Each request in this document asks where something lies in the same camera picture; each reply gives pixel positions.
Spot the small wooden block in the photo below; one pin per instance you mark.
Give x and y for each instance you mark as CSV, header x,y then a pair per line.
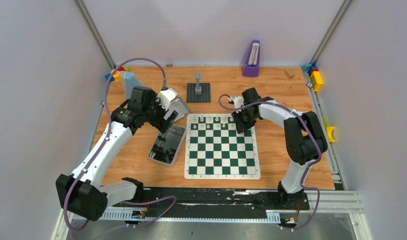
x,y
290,74

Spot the metal tin with black pieces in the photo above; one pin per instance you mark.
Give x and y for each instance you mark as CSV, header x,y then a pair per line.
x,y
167,146

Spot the purple metronome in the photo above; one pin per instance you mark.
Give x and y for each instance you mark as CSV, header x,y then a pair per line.
x,y
251,61

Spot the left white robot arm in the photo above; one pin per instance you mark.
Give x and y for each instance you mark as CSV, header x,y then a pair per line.
x,y
81,192

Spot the yellow curved toy piece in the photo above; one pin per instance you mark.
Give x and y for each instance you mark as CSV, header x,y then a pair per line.
x,y
330,133

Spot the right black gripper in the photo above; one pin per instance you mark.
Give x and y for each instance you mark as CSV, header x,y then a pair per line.
x,y
241,126

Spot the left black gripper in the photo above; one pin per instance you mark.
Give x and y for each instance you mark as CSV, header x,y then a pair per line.
x,y
165,120

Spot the dark grey lego baseplate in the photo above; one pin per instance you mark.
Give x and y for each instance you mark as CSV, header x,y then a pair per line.
x,y
202,96

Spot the green white chess mat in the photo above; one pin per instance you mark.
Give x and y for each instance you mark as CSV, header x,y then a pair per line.
x,y
214,150

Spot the yellow toy block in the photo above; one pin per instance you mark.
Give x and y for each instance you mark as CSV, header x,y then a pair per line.
x,y
316,80

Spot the grey lego tower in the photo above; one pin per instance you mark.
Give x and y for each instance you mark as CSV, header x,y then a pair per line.
x,y
198,87

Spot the metal tin lid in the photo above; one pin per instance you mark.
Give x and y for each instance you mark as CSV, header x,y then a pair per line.
x,y
180,107

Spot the translucent blue plastic container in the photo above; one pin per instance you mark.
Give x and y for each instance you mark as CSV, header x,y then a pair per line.
x,y
128,81

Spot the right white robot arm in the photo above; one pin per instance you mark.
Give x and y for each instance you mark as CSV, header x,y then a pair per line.
x,y
304,138

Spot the colourful toy blocks left corner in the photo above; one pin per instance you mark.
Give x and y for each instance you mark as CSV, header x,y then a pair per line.
x,y
117,71

